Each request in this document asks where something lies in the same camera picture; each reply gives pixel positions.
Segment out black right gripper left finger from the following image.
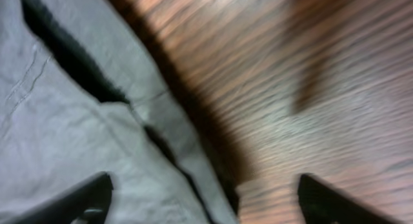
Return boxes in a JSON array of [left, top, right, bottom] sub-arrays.
[[9, 172, 114, 224]]

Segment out grey shorts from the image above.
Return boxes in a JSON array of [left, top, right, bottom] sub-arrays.
[[1, 0, 238, 223]]

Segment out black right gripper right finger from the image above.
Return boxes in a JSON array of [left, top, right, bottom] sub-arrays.
[[297, 174, 398, 224]]

